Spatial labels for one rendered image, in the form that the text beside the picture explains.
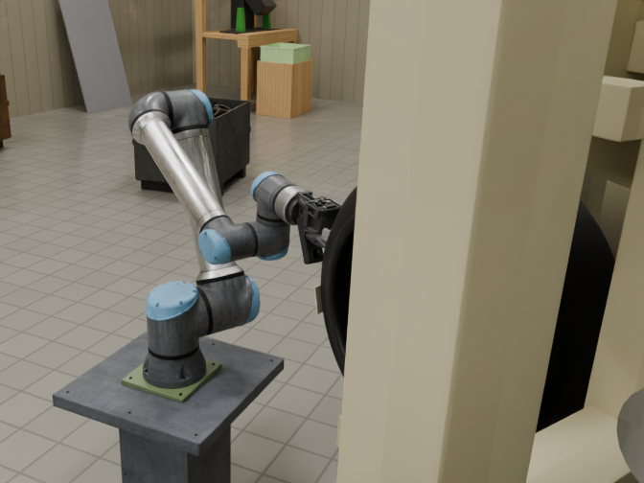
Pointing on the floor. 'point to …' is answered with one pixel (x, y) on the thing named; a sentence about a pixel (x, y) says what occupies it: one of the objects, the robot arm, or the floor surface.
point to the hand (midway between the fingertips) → (349, 252)
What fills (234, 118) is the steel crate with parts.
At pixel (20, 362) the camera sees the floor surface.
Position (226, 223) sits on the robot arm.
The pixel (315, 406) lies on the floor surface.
